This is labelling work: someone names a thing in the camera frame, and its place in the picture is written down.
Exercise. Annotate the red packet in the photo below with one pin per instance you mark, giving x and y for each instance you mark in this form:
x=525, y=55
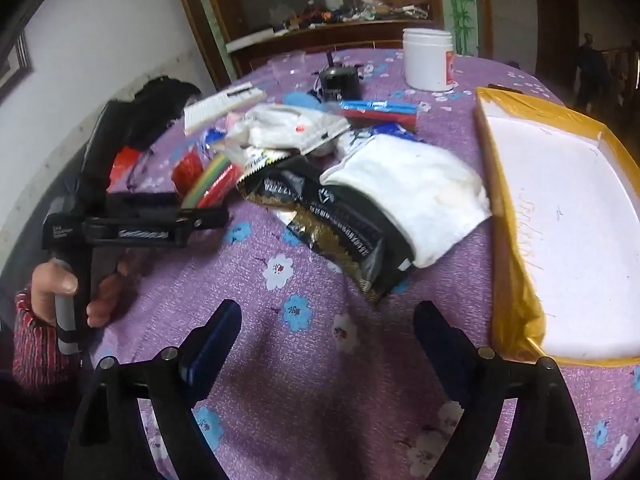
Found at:
x=122, y=165

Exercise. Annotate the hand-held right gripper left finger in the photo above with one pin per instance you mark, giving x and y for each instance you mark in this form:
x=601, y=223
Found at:
x=215, y=345

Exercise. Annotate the black bag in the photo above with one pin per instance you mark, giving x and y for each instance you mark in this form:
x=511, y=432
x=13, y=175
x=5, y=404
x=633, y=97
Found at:
x=160, y=105

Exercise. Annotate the purple floral tablecloth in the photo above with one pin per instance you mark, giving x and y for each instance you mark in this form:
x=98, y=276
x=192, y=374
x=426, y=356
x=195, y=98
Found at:
x=300, y=360

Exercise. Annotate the blue red plastic pack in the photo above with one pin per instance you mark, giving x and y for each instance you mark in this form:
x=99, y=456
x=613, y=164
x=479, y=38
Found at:
x=375, y=110

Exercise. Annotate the clear plastic cup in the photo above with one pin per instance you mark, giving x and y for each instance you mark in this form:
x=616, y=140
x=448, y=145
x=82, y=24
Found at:
x=290, y=65

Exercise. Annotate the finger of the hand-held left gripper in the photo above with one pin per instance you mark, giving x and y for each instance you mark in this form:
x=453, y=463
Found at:
x=150, y=201
x=205, y=219

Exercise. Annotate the black motor can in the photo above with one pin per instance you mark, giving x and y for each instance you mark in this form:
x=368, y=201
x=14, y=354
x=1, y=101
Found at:
x=340, y=85

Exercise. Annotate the white paper booklet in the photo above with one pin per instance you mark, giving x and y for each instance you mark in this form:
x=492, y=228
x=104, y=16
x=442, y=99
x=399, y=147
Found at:
x=215, y=107

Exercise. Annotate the red plastic bag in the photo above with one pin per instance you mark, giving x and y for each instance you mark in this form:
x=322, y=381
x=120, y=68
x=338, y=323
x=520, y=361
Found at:
x=186, y=172

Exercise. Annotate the small striped white packet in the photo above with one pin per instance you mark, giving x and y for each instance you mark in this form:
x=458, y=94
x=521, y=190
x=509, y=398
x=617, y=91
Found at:
x=260, y=162

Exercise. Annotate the bamboo print glass panel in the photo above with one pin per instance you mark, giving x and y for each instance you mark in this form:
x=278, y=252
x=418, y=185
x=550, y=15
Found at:
x=460, y=0

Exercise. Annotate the wooden door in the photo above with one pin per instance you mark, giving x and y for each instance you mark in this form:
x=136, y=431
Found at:
x=555, y=35

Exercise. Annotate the yellow taped foam box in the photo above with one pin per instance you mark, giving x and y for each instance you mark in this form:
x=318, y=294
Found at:
x=560, y=210

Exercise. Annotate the person's left hand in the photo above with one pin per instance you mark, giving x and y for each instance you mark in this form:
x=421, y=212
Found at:
x=50, y=285

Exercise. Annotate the white towel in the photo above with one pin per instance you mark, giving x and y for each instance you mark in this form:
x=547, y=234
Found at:
x=415, y=190

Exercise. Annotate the framed wall picture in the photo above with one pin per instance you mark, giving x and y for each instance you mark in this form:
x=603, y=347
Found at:
x=12, y=67

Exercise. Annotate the black snack packet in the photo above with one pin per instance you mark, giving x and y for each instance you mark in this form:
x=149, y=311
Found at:
x=330, y=215

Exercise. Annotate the eyeglasses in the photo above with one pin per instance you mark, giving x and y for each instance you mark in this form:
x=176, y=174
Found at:
x=134, y=177

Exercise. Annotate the clutter of small items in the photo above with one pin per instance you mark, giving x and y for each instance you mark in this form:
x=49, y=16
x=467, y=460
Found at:
x=350, y=12

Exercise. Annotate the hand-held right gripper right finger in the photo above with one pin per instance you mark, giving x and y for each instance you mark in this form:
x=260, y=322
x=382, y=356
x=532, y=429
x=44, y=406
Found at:
x=435, y=350

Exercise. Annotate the white plastic packet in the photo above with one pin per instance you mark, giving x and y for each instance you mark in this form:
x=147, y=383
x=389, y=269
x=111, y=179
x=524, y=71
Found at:
x=285, y=127

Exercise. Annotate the wooden glass cabinet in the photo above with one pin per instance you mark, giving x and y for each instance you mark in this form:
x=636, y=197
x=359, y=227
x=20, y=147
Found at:
x=320, y=35

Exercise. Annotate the rainbow striped pack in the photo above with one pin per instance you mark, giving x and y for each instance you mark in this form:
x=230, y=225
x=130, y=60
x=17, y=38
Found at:
x=215, y=180

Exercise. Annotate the white plastic jar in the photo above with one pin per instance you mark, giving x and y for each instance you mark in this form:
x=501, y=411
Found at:
x=425, y=60

